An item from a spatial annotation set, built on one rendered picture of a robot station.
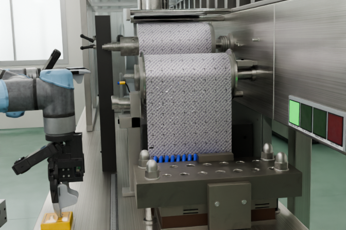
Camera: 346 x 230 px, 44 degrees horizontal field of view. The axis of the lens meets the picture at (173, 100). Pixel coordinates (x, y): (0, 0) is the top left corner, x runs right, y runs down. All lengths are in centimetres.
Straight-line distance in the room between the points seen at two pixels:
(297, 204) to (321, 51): 72
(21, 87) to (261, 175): 59
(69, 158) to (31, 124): 588
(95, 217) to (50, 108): 32
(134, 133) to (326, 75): 60
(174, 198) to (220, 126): 28
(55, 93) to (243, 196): 49
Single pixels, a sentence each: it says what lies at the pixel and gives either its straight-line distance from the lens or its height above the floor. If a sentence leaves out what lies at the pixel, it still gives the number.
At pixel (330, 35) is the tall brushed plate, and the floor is 135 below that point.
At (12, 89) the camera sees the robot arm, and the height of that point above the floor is 125.
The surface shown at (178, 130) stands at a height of 111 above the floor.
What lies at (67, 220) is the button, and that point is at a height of 92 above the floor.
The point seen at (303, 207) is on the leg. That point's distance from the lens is 151.
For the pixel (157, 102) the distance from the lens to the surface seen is 116.
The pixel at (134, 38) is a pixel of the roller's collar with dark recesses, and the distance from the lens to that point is 143.
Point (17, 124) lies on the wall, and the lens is 698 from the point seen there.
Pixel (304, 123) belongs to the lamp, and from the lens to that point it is 96.
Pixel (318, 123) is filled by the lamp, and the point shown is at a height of 118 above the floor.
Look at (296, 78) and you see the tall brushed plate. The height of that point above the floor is 126.
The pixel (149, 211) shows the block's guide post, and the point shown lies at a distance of 110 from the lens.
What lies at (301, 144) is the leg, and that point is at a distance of 144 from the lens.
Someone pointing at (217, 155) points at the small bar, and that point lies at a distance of 115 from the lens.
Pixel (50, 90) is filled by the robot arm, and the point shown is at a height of 125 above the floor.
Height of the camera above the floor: 136
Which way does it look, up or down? 8 degrees down
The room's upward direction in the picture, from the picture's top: 1 degrees counter-clockwise
